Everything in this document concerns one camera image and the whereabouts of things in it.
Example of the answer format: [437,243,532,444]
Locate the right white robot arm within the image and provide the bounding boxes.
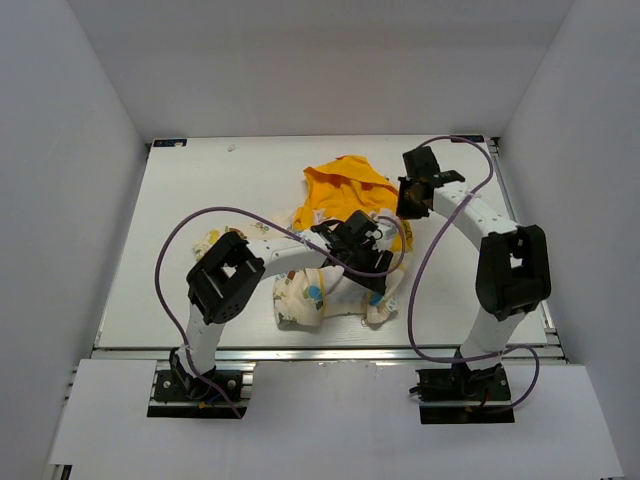
[396,146,551,399]

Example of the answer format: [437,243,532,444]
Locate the yellow cream dinosaur print jacket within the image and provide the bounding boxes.
[192,155,416,331]

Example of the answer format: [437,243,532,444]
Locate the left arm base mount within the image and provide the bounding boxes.
[146,368,253,420]

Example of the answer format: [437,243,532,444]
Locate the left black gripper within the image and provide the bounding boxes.
[342,241,392,295]

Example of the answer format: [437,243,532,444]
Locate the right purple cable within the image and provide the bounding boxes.
[407,134,542,416]

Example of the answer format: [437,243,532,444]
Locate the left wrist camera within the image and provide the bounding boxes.
[370,215,402,251]

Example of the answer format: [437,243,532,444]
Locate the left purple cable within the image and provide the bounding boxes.
[155,205,407,419]

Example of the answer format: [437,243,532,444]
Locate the blue table label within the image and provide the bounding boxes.
[460,135,485,143]
[152,138,187,148]

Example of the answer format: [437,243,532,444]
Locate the right blue table label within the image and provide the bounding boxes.
[460,135,485,143]

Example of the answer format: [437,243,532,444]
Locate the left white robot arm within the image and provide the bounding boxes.
[170,211,404,401]

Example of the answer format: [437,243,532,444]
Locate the aluminium table front rail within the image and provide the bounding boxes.
[91,345,566,362]

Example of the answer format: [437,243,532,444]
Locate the purple cable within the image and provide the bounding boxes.
[155,205,407,419]
[407,134,542,416]

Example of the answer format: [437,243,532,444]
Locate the left blue table label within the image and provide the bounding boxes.
[152,138,187,148]

